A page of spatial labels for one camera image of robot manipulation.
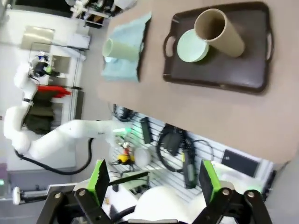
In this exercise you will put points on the pale green bowl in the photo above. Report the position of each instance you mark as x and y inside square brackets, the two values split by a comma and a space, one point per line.
[189, 50]

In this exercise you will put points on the blue-green fabric mat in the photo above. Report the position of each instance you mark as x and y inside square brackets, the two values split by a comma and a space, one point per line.
[126, 28]

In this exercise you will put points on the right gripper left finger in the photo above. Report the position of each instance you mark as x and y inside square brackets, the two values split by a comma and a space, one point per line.
[98, 184]

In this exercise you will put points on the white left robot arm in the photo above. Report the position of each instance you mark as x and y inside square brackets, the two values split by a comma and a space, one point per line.
[77, 130]

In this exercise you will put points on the red object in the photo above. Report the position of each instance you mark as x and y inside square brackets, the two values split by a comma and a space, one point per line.
[51, 89]

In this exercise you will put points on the pale green spare cup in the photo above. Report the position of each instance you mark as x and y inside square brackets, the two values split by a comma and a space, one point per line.
[137, 186]

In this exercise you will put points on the tall pale green cup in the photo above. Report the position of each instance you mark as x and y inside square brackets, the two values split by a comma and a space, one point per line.
[123, 51]

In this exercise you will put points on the white round bowl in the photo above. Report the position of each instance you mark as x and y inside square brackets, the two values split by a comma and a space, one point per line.
[143, 157]

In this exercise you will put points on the dark brown tray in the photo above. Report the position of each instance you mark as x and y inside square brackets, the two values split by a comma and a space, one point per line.
[210, 74]

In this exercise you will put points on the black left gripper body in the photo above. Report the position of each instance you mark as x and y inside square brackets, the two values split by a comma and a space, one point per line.
[39, 69]

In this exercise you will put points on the grey slotted mounting panel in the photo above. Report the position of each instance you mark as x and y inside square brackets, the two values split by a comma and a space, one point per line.
[154, 130]

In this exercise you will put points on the dark green cloth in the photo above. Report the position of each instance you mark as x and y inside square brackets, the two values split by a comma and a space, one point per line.
[39, 112]

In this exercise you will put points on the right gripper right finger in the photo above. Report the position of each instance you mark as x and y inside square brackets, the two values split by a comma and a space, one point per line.
[208, 182]

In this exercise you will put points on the white knob on grey rod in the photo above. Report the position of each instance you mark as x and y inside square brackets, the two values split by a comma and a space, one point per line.
[16, 196]

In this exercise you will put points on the black power adapter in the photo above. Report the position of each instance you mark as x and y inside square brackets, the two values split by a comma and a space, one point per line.
[171, 144]

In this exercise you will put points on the flat black box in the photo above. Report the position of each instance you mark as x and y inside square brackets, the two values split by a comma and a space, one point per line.
[240, 163]

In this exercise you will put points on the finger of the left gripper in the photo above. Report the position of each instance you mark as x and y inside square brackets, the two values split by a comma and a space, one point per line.
[52, 72]

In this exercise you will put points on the white box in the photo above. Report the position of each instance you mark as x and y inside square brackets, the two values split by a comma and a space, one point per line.
[79, 42]

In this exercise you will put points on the tall beige cup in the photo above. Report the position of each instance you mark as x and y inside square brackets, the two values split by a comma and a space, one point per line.
[230, 39]

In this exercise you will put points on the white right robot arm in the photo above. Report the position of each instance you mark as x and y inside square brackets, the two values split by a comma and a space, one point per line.
[168, 203]

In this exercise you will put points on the yellow emergency stop button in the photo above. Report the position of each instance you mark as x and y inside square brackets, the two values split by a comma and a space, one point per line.
[123, 158]

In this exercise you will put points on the slim black bar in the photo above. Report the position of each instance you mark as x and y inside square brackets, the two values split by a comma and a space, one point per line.
[146, 130]

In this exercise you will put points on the black and grey handheld controller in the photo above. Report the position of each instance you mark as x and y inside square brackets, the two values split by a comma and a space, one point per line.
[189, 172]

